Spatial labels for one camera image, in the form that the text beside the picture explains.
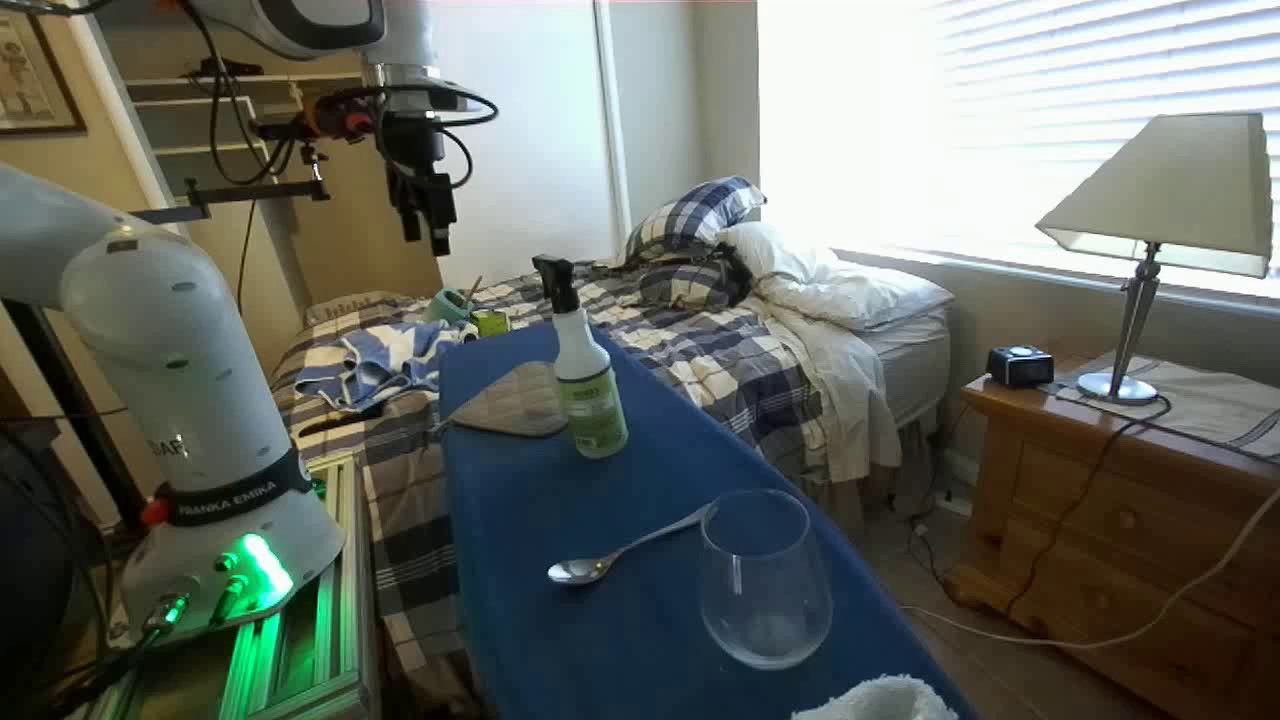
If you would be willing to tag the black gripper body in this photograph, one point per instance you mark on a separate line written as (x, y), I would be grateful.
(416, 153)

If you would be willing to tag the white spray bottle green label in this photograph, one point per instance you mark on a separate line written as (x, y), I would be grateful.
(589, 393)

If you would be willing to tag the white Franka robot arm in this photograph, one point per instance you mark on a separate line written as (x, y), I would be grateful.
(147, 323)

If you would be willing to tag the small green object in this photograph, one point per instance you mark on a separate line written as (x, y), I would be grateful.
(490, 323)

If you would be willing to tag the blue checked cloth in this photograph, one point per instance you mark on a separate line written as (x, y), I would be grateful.
(372, 362)

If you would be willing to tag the beige quilted pot holder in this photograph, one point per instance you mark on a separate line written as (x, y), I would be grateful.
(515, 401)

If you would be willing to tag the blue plaid pillow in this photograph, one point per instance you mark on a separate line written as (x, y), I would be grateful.
(700, 213)

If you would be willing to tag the blue white plaid blanket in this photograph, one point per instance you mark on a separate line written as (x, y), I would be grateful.
(720, 362)

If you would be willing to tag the silver metal spoon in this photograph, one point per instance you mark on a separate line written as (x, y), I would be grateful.
(582, 568)

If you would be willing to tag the white bed sheet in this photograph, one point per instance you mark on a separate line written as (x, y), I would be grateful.
(825, 303)

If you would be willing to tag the blue covered ironing board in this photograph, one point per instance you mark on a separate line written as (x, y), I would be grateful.
(560, 641)

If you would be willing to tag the white mattress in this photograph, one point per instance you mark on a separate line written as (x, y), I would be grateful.
(914, 367)

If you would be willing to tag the clear stemless wine glass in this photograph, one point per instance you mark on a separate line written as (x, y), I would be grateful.
(765, 605)

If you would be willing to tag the black alarm clock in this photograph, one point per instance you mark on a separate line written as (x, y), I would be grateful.
(1022, 367)

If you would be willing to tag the white fluffy towel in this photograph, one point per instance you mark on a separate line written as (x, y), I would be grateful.
(875, 702)

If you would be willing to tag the white window blinds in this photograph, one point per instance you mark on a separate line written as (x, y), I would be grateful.
(1105, 120)

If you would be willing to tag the table lamp beige shade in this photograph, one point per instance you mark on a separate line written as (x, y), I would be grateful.
(1172, 187)

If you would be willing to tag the wooden nightstand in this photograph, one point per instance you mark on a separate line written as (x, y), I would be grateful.
(1134, 532)

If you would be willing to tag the beige nightstand cloth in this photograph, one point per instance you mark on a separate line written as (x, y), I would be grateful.
(1214, 401)

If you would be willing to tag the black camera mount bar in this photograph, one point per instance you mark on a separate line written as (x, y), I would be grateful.
(252, 195)

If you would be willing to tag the white wall shelf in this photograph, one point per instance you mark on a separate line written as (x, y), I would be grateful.
(186, 84)

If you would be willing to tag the framed wall picture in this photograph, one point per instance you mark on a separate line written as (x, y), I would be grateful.
(30, 72)

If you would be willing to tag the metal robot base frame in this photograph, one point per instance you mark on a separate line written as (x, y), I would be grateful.
(312, 641)

